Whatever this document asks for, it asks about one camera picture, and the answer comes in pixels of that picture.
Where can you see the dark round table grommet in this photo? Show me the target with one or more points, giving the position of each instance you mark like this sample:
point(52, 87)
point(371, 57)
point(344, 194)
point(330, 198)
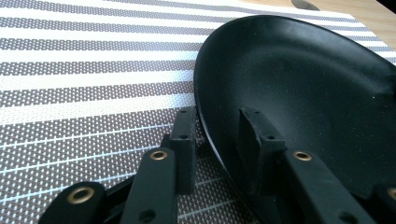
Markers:
point(305, 4)

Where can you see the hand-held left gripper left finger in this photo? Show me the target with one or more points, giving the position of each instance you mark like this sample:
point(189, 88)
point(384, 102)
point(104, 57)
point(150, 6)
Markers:
point(185, 155)

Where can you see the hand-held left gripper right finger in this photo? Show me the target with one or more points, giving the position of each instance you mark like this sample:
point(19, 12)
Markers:
point(255, 155)

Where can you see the black plate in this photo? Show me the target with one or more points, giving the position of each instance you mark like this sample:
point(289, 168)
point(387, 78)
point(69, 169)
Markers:
point(311, 77)

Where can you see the grey white striped placemat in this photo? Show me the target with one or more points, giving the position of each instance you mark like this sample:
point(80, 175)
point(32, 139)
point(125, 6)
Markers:
point(77, 77)

